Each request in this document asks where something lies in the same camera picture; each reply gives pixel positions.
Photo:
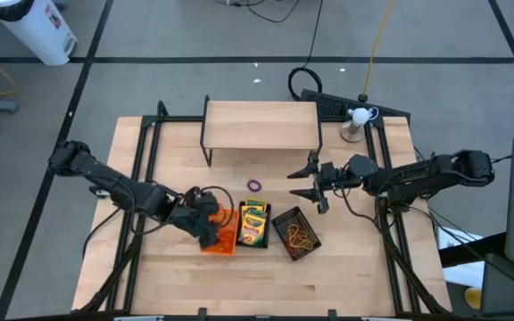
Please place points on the black metal rig frame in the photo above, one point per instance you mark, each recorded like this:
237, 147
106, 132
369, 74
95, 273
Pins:
147, 147

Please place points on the white paper sheet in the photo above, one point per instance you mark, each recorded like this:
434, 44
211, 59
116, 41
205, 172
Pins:
458, 241

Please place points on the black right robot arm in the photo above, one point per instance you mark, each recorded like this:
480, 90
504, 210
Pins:
417, 176

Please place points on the black mesh panel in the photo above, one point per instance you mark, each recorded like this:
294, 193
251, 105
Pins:
328, 104

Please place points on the black slotted plastic basket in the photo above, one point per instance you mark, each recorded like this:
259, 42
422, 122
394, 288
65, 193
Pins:
240, 241
284, 223

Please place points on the white cylindrical bin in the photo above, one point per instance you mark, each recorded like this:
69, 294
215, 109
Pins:
38, 31

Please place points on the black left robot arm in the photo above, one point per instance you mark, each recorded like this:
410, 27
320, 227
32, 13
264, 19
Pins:
118, 191

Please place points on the black table edge clamp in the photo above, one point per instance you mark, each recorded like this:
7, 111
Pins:
202, 314
332, 315

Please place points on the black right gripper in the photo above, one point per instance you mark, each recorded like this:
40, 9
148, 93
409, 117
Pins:
333, 176

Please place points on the yellow green crayon box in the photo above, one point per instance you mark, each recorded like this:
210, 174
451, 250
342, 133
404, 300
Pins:
257, 202
254, 229
252, 209

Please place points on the silver aluminium bar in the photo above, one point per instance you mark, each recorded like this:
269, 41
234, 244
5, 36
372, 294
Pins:
386, 318
138, 318

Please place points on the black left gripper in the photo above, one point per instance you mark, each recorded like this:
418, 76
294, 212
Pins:
196, 214

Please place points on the wooden shelf riser black legs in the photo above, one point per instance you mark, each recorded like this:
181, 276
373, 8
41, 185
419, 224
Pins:
261, 125

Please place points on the yellow rubber band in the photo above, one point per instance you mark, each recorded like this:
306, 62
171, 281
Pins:
295, 232
304, 243

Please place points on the yellow floor object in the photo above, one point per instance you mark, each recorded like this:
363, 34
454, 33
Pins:
473, 298

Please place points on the orange slotted plastic basket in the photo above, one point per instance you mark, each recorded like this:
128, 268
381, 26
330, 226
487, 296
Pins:
230, 241

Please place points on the purple spiral wrist coil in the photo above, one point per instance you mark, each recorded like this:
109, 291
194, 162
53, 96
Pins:
249, 185

